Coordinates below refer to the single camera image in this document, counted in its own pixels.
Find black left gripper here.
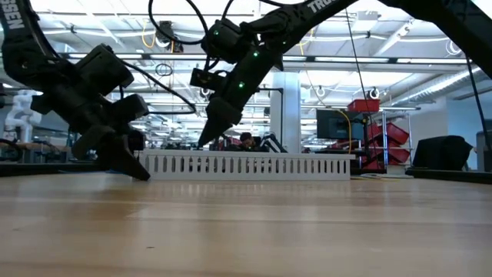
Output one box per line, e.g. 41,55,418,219
30,43,152,182

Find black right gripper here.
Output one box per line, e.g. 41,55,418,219
197,47,284,149

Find white slotted cable duct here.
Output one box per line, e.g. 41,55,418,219
132,149,357,182

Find red background box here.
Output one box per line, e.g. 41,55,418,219
220,136,242,152

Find person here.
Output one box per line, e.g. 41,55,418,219
238,132,259,152

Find white building column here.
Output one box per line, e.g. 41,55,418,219
269,71,302,155

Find black monitor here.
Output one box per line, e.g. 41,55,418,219
315,108,366,142

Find long ceiling light bar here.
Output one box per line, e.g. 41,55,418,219
65,52,492,65

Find red storage bin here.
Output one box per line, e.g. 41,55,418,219
387,148,411,165
385,122,411,146
362,155,385,172
367,122,387,142
347,98,381,114

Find metal shelf rack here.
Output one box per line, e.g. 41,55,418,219
378,108,415,172

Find black bag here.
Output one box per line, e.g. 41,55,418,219
411,135,475,173

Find grey cabinet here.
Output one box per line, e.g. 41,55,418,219
475,130,492,173

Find black gantry frame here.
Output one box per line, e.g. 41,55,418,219
217,86,284,154

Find black left gripper cable loop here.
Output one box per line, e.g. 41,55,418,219
121,59,198,116

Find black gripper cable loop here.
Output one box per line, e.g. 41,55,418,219
121,59,198,116
148,0,211,46

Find black coiled cable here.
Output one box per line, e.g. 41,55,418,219
0,138,25,163

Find black right gripper cable loop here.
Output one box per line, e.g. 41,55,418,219
148,0,211,46

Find yellow hanging cable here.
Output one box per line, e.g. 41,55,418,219
337,108,353,155

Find thin black hanging cable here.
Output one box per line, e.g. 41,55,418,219
343,7,372,102

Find silver ventilation duct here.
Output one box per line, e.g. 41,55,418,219
391,64,492,108

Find thick black hanging cable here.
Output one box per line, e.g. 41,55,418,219
464,57,492,151

